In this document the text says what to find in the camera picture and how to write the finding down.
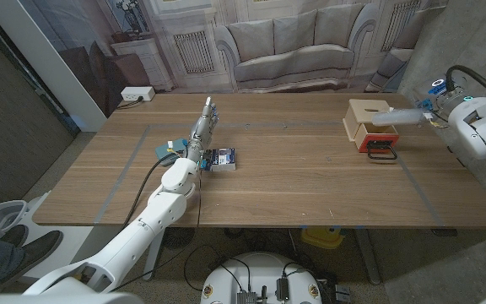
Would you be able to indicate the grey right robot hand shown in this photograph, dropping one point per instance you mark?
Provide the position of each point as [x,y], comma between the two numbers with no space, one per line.
[443,95]

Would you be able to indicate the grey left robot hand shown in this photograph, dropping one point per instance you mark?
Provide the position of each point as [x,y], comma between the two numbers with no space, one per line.
[203,131]

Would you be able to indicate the clear plastic wrap roll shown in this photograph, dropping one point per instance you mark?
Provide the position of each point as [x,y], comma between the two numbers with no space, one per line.
[395,117]

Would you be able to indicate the light wooden drawer housing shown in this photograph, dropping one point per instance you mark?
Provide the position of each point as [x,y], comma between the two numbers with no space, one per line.
[363,112]

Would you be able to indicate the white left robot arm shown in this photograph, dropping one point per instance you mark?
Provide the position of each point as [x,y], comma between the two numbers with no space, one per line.
[158,215]

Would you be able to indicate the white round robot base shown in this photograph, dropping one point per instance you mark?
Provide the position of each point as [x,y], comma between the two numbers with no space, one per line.
[260,270]

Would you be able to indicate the blue white package box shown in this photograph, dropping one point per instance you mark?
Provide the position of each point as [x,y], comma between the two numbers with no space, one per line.
[224,159]

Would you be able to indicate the small teal toolbox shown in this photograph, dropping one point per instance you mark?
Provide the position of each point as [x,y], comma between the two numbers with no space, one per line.
[169,151]

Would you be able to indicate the white power strip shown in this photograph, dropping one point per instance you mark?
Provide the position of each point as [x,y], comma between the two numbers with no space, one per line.
[137,93]

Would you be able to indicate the black round fan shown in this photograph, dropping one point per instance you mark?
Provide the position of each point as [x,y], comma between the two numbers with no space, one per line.
[181,238]

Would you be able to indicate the printed living room backdrop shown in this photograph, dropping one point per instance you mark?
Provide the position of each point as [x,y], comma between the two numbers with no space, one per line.
[293,42]

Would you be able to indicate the white table leg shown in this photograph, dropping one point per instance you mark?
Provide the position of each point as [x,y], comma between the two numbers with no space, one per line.
[367,257]
[152,266]

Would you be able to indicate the yellow plastic object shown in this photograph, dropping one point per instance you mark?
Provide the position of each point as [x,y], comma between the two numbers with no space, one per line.
[321,238]

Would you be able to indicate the black power adapter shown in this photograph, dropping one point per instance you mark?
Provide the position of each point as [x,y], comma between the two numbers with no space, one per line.
[282,289]

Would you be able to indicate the dark leather shoe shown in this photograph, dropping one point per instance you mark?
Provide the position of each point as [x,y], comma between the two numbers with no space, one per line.
[36,253]

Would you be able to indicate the white robot torso edge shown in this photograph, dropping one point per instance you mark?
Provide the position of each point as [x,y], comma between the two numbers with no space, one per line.
[57,299]

